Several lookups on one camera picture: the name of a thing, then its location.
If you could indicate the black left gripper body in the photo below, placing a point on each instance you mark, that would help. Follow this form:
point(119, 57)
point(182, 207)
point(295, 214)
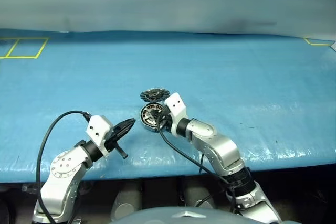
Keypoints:
point(115, 140)

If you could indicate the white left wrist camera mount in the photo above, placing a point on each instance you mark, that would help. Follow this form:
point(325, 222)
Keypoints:
point(98, 127)

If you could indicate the grey finned rotor disc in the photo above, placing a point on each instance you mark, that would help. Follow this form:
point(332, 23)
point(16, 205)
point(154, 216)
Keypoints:
point(155, 95)

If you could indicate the grey rounded robot torso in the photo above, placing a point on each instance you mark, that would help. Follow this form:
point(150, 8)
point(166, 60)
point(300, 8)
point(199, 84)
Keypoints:
point(181, 216)

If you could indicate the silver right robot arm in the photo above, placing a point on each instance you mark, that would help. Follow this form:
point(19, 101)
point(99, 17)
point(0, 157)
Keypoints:
point(220, 145)

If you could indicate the blue plastic table cover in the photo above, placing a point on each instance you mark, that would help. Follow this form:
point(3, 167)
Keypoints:
point(236, 77)

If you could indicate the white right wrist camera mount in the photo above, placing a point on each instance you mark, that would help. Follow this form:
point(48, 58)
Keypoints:
point(176, 106)

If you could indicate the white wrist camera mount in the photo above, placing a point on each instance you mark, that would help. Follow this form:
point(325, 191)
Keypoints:
point(176, 106)
point(98, 127)

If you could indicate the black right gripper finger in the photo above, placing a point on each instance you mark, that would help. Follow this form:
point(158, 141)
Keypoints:
point(156, 116)
point(160, 126)

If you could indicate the grey rounded post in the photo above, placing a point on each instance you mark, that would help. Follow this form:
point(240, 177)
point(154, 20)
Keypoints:
point(199, 195)
point(127, 200)

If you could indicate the motor stator housing copper windings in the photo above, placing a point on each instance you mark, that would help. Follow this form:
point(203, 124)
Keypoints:
point(147, 126)

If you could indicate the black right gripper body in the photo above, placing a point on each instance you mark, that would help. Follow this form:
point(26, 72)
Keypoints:
point(165, 117)

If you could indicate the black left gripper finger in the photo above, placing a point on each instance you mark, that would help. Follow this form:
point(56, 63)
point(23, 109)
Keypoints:
point(124, 134)
point(127, 124)

